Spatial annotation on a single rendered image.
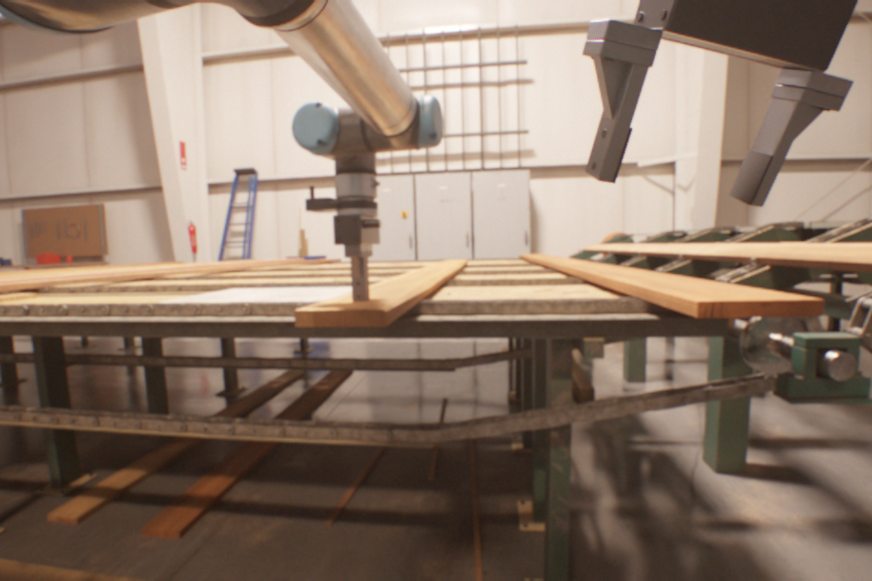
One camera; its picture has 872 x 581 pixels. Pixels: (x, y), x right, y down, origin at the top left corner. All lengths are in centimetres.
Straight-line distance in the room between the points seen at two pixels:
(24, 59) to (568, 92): 968
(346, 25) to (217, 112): 820
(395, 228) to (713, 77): 459
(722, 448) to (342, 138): 196
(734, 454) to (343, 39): 213
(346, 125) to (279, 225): 723
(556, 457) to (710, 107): 613
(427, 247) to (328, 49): 608
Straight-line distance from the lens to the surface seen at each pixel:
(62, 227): 1021
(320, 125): 71
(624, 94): 35
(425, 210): 654
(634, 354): 338
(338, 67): 51
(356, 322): 72
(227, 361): 197
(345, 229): 77
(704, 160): 690
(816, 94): 44
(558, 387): 113
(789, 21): 40
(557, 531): 129
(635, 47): 35
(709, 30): 36
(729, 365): 215
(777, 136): 43
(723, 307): 83
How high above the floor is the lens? 97
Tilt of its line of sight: 6 degrees down
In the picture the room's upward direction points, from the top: 1 degrees counter-clockwise
